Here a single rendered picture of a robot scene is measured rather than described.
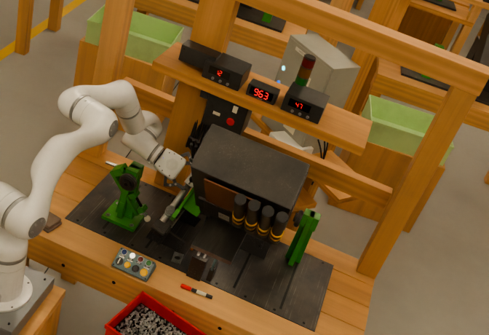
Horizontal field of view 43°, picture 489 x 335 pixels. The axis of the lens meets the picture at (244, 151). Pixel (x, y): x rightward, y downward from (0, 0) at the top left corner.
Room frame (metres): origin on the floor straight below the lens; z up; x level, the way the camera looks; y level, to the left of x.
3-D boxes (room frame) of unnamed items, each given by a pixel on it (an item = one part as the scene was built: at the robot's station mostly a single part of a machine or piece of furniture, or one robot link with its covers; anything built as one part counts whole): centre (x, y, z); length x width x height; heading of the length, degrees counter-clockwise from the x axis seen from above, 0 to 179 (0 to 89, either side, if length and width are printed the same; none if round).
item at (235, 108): (2.21, 0.11, 1.42); 0.17 x 0.12 x 0.15; 82
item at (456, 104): (2.28, -0.01, 1.36); 1.49 x 0.09 x 0.97; 82
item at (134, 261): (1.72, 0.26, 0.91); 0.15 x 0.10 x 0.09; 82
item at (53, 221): (1.79, 0.66, 0.91); 0.10 x 0.08 x 0.03; 72
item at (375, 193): (2.35, -0.02, 1.23); 1.30 x 0.05 x 0.09; 82
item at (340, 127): (2.24, 0.00, 1.52); 0.90 x 0.25 x 0.04; 82
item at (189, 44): (2.24, 0.29, 1.59); 0.15 x 0.07 x 0.07; 82
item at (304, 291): (1.99, 0.03, 0.89); 1.10 x 0.42 x 0.02; 82
